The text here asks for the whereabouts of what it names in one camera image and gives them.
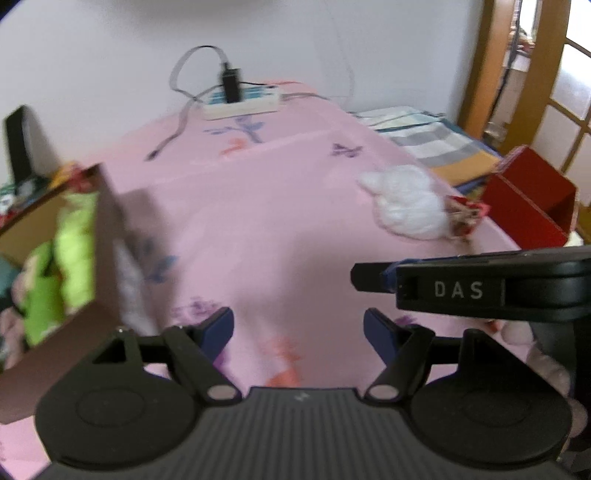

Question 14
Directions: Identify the red box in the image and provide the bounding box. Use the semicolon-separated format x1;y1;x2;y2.
480;145;580;250

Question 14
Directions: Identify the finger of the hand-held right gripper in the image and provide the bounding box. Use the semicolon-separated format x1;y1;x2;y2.
350;261;402;294

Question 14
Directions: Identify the striped folded blanket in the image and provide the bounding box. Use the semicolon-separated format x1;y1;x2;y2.
351;107;504;186

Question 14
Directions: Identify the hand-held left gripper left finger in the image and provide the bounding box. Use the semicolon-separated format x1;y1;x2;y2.
90;307;242;403

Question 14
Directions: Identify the black charging cable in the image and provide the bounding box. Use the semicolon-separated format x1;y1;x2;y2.
145;45;232;161

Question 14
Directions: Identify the brown cardboard box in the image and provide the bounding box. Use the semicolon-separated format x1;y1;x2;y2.
0;162;160;425

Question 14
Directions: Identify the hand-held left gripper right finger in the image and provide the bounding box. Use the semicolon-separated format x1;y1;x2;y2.
363;308;506;402

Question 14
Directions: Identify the white fluffy plush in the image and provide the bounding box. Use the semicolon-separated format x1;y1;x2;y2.
358;165;451;240

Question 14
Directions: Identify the yellow-green cloth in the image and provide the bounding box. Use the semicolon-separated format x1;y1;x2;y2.
53;191;100;315

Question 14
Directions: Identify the white power strip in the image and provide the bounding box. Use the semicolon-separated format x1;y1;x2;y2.
203;85;281;121

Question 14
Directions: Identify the green plush toy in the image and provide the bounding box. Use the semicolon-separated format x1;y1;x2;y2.
23;240;98;347

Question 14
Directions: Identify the pink printed bedsheet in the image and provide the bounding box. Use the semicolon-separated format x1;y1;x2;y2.
0;80;555;480

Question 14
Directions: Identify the black smartphone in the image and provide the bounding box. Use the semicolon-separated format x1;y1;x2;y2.
4;105;52;186

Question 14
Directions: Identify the white wall cable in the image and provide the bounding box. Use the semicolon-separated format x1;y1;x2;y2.
323;0;357;108

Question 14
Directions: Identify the black charger plug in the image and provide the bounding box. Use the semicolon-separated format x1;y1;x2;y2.
221;67;243;103

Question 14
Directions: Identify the wooden door frame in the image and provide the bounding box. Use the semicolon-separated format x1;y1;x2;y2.
457;0;591;185

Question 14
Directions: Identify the pale pink grey plush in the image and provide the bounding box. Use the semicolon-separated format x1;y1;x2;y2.
499;320;574;398

